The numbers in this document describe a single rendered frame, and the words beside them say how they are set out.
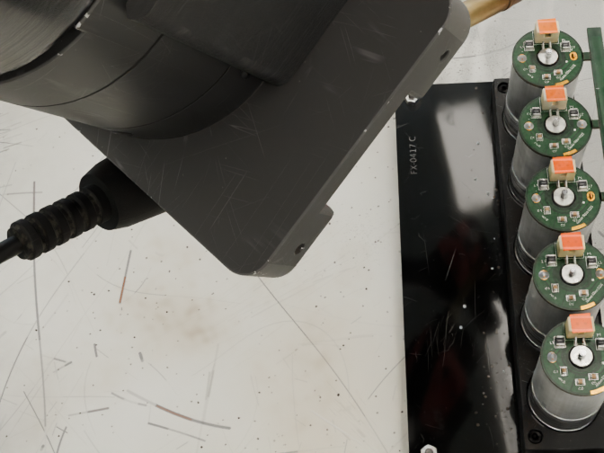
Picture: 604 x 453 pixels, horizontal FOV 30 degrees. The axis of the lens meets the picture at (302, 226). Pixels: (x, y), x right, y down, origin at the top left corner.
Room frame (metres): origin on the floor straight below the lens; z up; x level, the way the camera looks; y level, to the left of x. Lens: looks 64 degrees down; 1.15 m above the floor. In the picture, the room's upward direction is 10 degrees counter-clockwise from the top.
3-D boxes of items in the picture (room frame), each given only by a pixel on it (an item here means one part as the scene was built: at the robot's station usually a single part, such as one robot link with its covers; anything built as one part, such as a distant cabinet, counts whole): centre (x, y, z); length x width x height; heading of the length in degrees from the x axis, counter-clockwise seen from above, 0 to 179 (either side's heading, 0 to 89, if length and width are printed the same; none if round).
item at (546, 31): (0.22, -0.10, 0.82); 0.01 x 0.01 x 0.01; 81
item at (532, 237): (0.16, -0.09, 0.79); 0.02 x 0.02 x 0.05
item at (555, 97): (0.20, -0.09, 0.82); 0.01 x 0.01 x 0.01; 81
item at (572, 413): (0.11, -0.08, 0.79); 0.02 x 0.02 x 0.05
